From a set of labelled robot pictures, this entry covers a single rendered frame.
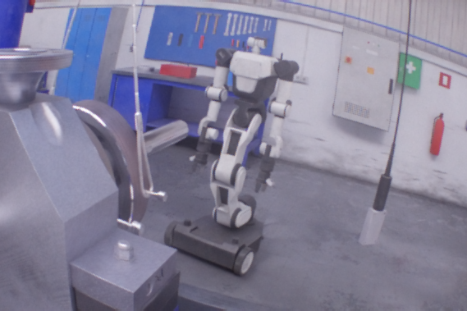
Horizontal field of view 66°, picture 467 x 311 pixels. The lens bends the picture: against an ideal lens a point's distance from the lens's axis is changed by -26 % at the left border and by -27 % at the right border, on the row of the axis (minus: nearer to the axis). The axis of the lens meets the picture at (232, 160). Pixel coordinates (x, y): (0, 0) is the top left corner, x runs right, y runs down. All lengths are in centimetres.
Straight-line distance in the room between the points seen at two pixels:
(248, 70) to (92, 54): 387
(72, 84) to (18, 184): 596
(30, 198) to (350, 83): 495
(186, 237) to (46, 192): 242
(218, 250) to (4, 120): 239
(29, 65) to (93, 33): 574
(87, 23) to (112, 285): 600
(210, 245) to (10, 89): 237
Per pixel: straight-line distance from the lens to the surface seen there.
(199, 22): 610
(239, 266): 287
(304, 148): 588
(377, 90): 540
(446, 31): 594
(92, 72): 637
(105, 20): 631
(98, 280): 65
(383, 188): 142
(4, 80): 74
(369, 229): 145
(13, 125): 67
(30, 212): 68
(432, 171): 596
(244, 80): 286
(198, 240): 297
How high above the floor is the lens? 146
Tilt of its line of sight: 15 degrees down
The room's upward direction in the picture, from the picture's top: 10 degrees clockwise
